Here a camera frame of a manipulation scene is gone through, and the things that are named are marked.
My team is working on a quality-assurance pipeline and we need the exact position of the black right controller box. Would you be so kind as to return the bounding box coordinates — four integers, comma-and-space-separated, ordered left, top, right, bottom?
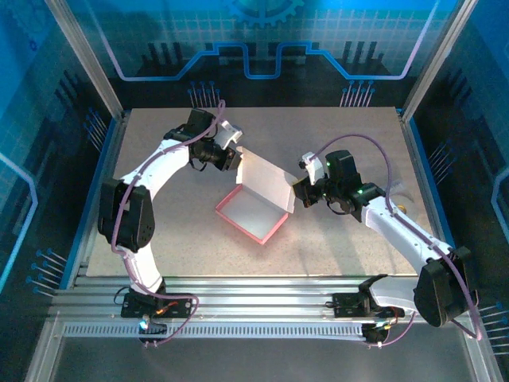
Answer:
362, 322, 390, 345

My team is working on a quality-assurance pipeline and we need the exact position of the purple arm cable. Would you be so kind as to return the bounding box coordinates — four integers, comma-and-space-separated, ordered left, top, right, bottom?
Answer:
312, 134, 484, 341
110, 99, 227, 263

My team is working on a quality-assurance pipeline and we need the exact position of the aluminium frame post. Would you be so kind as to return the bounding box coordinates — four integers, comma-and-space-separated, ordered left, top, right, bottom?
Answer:
400, 0, 480, 123
42, 0, 125, 120

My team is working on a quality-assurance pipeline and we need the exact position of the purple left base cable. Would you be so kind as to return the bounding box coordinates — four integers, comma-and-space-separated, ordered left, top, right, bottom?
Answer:
137, 294, 200, 348

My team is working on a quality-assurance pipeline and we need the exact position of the white tape roll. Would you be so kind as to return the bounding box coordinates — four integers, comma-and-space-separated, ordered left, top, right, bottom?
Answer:
391, 193, 419, 224

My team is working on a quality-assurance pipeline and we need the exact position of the slotted grey cable duct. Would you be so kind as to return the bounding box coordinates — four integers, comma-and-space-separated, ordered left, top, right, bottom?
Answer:
63, 322, 375, 340

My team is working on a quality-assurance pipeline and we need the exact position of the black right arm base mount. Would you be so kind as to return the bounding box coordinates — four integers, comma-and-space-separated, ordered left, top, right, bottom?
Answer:
332, 292, 406, 319

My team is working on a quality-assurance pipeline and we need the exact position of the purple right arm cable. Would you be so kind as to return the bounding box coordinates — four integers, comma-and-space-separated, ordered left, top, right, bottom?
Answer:
312, 134, 484, 341

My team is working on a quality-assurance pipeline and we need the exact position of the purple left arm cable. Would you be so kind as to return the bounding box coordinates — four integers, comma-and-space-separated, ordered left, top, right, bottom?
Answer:
110, 99, 227, 263

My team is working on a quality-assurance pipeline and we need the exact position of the black controller box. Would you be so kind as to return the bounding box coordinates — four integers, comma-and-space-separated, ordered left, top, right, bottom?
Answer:
362, 322, 390, 345
138, 316, 168, 339

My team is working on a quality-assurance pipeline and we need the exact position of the aluminium table side rail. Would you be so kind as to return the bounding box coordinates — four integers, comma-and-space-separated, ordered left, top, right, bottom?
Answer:
399, 111, 453, 255
71, 111, 130, 279

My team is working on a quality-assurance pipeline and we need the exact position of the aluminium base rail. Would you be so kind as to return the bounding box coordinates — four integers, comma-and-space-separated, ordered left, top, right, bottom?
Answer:
51, 276, 478, 319

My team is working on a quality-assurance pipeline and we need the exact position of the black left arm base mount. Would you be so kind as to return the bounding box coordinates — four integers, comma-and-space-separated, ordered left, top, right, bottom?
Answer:
120, 291, 192, 319

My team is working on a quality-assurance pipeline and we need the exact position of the pink paper box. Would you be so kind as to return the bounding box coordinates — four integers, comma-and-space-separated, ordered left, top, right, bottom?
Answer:
215, 146, 297, 246

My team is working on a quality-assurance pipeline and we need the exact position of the black left controller box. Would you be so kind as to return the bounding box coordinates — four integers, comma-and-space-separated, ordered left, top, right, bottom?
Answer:
138, 316, 168, 339

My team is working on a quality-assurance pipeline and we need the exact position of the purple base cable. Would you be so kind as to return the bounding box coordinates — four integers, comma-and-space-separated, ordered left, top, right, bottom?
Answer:
137, 294, 200, 348
367, 308, 417, 349

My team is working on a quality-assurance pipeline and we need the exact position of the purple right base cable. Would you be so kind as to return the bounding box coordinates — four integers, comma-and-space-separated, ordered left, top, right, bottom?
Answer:
367, 308, 417, 349

